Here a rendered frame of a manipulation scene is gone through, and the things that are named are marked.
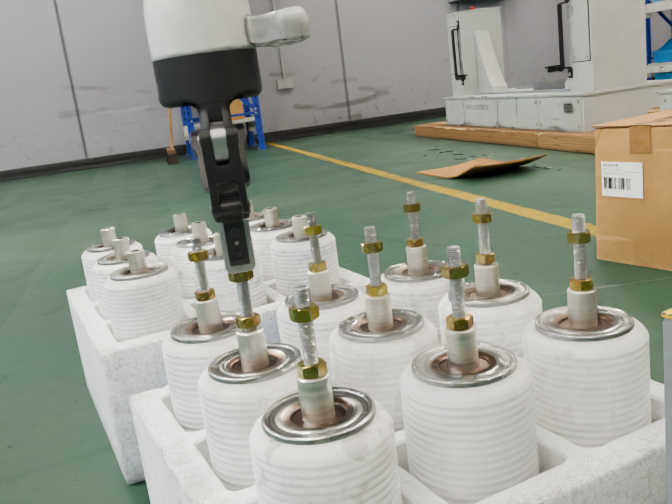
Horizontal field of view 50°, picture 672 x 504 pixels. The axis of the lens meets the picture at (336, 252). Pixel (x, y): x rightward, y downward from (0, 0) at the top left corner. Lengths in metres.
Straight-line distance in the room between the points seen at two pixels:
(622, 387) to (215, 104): 0.36
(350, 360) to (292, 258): 0.43
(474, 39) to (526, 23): 2.76
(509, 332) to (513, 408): 0.15
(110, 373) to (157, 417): 0.23
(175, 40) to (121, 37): 6.14
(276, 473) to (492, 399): 0.15
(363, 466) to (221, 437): 0.15
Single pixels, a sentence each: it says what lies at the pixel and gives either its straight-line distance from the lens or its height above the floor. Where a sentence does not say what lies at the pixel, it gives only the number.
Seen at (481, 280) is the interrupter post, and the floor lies 0.27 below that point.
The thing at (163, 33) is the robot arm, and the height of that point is 0.51.
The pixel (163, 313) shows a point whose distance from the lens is 0.95.
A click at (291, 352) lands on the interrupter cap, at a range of 0.59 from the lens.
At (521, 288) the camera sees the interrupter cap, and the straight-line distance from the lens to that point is 0.69.
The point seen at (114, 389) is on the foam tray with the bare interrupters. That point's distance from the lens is 0.94.
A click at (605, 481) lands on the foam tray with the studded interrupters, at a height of 0.17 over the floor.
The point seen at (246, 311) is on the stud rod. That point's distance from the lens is 0.57.
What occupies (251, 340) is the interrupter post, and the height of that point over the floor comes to 0.28.
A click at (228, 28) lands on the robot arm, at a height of 0.51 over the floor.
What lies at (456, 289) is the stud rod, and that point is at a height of 0.31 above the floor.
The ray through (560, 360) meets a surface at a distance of 0.57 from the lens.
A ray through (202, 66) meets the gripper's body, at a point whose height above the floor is 0.48.
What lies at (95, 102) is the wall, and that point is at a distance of 6.63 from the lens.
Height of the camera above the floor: 0.46
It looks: 13 degrees down
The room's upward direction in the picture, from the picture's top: 7 degrees counter-clockwise
